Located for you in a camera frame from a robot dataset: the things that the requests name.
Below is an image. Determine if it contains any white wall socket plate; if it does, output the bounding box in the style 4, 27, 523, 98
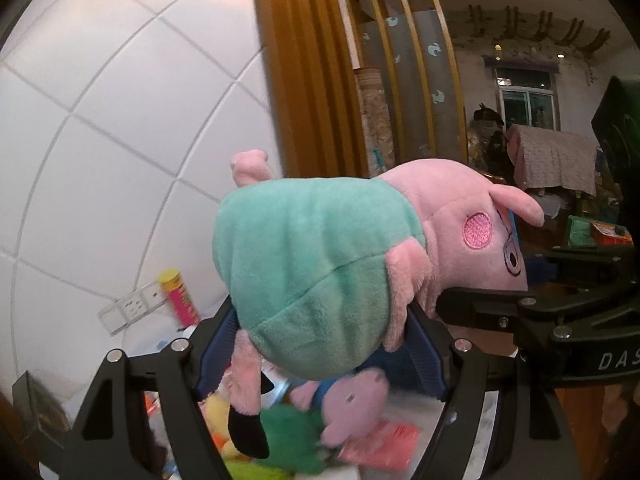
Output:
142, 282, 167, 310

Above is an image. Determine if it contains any wooden slat screen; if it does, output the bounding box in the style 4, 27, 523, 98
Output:
340, 0, 468, 176

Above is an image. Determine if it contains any window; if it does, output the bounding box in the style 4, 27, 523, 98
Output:
495, 67, 558, 128

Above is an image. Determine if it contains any pig plush with blue shirt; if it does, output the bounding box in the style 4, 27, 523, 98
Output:
290, 367, 391, 448

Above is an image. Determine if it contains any rolled carpet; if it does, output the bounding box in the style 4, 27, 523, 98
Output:
354, 66, 396, 178

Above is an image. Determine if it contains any dark green plush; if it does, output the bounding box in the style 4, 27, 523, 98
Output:
260, 405, 326, 476

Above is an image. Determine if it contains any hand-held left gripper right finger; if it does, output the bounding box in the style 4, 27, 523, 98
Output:
407, 305, 581, 480

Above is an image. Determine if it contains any white five-hole wall socket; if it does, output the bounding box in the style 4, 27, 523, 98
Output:
120, 292, 149, 322

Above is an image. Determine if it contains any pig plush with glasses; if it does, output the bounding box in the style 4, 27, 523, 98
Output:
211, 149, 546, 461

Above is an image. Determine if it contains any green box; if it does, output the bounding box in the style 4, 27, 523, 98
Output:
567, 215, 601, 248

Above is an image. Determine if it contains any black box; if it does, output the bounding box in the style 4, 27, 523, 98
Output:
12, 372, 66, 441

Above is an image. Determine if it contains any pink lace cover cloth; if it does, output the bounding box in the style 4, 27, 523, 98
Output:
507, 125, 598, 196

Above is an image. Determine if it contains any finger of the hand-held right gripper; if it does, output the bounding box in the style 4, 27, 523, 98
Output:
435, 287, 531, 332
544, 245, 632, 287

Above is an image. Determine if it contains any pink floral tissue pack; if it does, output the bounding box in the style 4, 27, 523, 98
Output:
340, 420, 421, 471

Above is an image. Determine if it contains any yellow pink chips can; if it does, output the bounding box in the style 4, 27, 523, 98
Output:
159, 269, 201, 326

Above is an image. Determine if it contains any yellow plush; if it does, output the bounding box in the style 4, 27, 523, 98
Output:
205, 395, 242, 461

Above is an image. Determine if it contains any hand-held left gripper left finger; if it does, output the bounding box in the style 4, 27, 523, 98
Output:
65, 295, 241, 480

